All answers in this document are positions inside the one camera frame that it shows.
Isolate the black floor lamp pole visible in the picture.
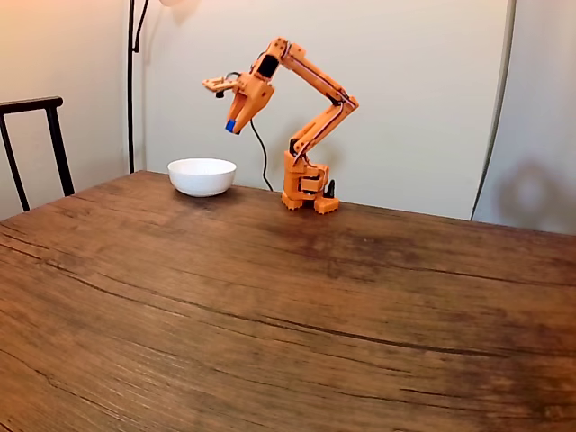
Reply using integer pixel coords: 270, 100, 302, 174
127, 0, 150, 175

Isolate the orange camera mount bracket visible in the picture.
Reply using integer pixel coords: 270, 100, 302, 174
202, 75, 243, 100

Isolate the white bowl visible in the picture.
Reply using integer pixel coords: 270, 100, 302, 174
166, 157, 238, 198

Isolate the grey curved pole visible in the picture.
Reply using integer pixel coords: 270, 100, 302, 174
470, 0, 518, 221

